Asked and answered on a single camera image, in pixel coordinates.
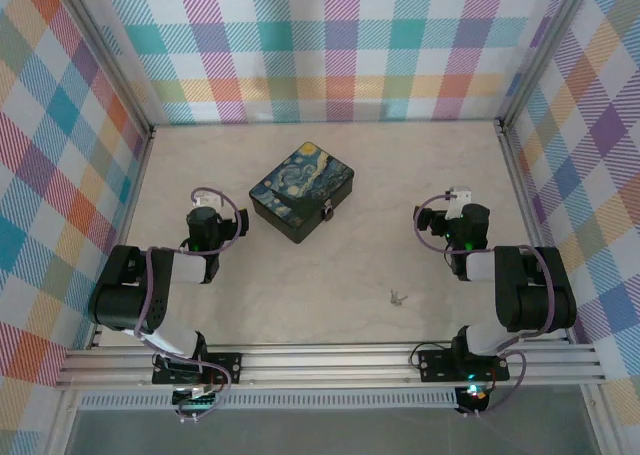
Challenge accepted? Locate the starry night tin box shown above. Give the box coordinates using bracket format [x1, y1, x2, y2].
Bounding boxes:
[248, 142, 357, 246]

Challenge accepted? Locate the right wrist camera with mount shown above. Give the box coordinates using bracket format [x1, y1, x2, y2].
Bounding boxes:
[446, 185, 474, 221]

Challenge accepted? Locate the purple left gripper cable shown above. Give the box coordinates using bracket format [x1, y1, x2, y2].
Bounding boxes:
[191, 186, 250, 252]

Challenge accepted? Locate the purple gripper cable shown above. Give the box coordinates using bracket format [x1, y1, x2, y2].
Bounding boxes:
[191, 186, 250, 252]
[412, 193, 452, 252]

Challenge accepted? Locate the purple right gripper cable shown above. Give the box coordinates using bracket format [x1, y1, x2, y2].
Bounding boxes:
[412, 193, 452, 252]

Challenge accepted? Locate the aluminium side rail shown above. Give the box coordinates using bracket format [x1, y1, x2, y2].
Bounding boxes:
[87, 124, 157, 351]
[493, 118, 581, 346]

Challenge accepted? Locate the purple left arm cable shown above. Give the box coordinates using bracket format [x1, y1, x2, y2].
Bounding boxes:
[133, 247, 235, 396]

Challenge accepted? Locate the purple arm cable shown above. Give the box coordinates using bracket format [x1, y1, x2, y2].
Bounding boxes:
[133, 247, 235, 396]
[492, 244, 557, 356]

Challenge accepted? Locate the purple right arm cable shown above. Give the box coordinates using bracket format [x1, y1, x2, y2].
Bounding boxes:
[492, 244, 557, 356]

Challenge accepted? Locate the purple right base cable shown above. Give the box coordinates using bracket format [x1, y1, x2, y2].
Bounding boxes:
[462, 350, 527, 419]

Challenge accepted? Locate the aluminium frame post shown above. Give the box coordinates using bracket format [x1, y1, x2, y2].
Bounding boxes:
[53, 0, 156, 141]
[497, 0, 604, 126]

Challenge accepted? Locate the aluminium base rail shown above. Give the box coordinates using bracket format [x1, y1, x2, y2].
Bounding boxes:
[53, 342, 609, 390]

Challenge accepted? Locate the grey slotted cable duct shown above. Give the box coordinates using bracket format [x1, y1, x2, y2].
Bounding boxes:
[78, 392, 464, 411]

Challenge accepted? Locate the aluminium frame leg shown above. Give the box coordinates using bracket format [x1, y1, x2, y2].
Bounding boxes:
[582, 384, 619, 455]
[47, 388, 84, 455]

